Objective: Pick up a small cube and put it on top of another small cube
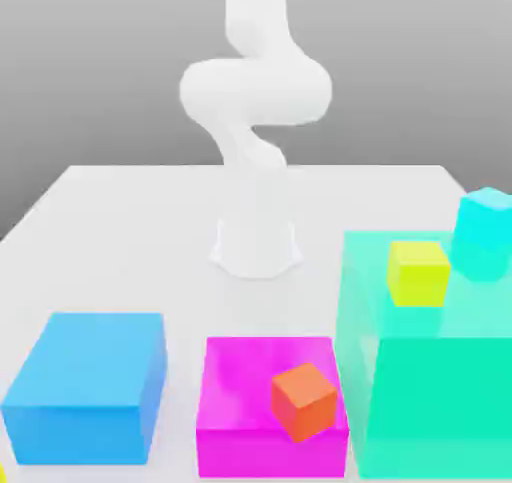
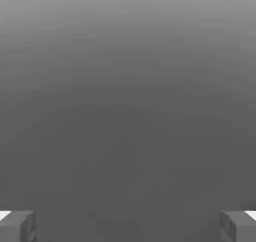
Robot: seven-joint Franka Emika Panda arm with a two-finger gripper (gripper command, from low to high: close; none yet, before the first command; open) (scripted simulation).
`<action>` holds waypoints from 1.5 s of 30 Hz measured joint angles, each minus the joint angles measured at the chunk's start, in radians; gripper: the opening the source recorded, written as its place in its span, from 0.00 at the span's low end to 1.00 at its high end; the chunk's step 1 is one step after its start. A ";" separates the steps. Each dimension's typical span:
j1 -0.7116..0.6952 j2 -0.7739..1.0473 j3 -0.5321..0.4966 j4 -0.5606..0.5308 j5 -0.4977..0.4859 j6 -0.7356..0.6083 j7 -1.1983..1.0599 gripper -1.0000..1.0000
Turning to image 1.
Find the large teal box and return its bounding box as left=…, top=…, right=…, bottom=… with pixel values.
left=334, top=230, right=512, bottom=481

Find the large blue box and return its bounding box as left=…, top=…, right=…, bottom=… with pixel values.
left=0, top=311, right=168, bottom=467

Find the large magenta box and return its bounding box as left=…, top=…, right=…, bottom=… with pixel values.
left=195, top=335, right=351, bottom=479

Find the small cyan cube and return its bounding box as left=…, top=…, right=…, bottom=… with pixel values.
left=447, top=186, right=512, bottom=283

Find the small yellow-green cube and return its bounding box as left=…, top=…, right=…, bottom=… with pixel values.
left=386, top=240, right=452, bottom=308

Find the small orange cube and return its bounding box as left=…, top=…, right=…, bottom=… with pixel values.
left=270, top=361, right=338, bottom=444

